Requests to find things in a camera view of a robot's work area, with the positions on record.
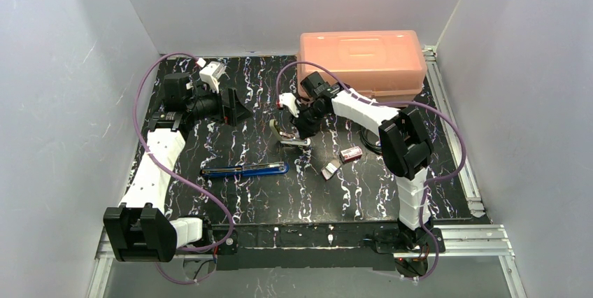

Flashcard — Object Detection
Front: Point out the beige stapler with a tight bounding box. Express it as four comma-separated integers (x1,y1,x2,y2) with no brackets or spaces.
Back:
269,119,311,148

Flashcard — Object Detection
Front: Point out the red staples box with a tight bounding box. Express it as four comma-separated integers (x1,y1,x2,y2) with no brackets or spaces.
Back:
340,146,363,163

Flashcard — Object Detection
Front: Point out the blue stapler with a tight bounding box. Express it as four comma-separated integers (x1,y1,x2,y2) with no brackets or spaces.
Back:
200,162,289,178

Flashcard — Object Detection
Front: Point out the cardboard staples tray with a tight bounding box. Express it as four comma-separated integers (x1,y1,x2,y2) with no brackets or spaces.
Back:
321,159,342,180

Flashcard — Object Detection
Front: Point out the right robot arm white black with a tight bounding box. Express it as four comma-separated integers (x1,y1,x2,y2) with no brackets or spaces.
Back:
278,72,434,249

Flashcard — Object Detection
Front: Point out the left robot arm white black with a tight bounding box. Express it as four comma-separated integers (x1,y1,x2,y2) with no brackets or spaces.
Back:
103,73,251,262

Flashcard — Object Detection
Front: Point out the orange plastic toolbox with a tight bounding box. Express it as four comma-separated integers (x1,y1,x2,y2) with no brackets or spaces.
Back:
297,30,427,102

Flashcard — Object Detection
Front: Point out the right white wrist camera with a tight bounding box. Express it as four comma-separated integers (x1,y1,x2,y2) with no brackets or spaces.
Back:
277,92,299,118

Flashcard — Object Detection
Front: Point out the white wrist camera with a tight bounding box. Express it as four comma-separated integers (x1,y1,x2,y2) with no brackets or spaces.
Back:
277,92,299,118
199,62,226,94

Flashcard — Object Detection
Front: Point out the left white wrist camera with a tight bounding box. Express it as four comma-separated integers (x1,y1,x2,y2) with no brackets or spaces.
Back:
199,62,226,94

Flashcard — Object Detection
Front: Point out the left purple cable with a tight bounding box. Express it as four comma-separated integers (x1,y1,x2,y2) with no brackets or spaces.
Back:
131,52,236,286

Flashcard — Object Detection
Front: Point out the purple cable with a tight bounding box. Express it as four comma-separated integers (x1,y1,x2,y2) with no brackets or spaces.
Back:
276,60,468,283
131,52,236,286

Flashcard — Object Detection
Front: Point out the coiled black cable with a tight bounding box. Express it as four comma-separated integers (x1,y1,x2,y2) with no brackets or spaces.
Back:
360,129,383,155

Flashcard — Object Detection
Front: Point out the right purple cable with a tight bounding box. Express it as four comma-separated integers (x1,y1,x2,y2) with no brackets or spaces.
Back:
276,60,468,283

